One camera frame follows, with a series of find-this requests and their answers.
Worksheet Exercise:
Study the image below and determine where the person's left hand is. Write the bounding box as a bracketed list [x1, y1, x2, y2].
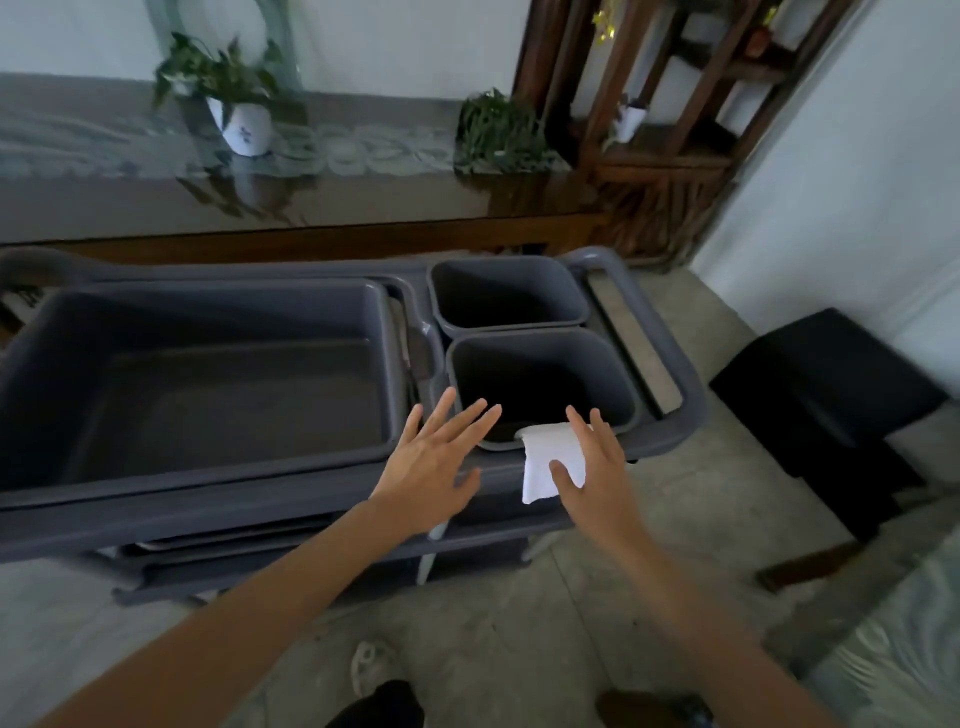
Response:
[370, 387, 504, 543]

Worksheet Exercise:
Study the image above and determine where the person's right hand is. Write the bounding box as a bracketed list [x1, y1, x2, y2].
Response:
[549, 405, 648, 558]

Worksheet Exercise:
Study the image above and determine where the white cloth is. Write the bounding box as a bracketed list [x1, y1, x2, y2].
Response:
[519, 422, 595, 506]

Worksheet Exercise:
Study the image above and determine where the person's right forearm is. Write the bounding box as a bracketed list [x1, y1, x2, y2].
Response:
[600, 538, 843, 728]

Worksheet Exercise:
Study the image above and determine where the person's left forearm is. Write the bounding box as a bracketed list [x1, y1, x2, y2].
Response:
[36, 498, 402, 728]

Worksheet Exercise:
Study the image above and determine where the small grey plastic bin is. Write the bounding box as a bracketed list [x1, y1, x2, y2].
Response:
[445, 328, 640, 453]
[426, 256, 592, 340]

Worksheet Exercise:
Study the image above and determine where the white scrap on floor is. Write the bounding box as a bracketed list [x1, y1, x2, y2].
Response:
[351, 639, 395, 697]

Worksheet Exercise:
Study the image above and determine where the grey plastic service cart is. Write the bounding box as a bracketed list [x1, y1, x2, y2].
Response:
[0, 246, 710, 607]

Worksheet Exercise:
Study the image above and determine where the black stool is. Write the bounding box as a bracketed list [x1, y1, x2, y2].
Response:
[708, 307, 952, 545]

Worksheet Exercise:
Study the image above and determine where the person's black trouser leg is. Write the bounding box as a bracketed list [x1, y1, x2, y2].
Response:
[324, 678, 426, 728]

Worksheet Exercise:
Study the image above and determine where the large grey plastic tub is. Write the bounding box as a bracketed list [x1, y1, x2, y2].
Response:
[0, 279, 412, 492]

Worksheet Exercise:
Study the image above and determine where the dark wooden table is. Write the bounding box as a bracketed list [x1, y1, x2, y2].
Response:
[0, 72, 612, 265]

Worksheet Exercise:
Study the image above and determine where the green leafy plant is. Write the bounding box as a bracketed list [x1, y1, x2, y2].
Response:
[454, 88, 560, 175]

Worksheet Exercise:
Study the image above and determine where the small white pot with plant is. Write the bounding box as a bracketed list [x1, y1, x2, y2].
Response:
[603, 93, 649, 147]

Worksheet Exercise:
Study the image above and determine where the dark wooden shelf rack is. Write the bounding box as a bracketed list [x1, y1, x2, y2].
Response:
[511, 0, 860, 260]

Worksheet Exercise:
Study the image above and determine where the patterned grey fabric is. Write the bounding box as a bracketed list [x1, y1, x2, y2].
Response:
[802, 536, 960, 728]

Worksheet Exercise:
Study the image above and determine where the potted plant in white pot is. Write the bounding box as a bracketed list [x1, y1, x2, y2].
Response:
[152, 31, 286, 159]

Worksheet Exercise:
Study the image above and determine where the lace table runner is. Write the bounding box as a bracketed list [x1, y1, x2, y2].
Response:
[0, 112, 459, 181]

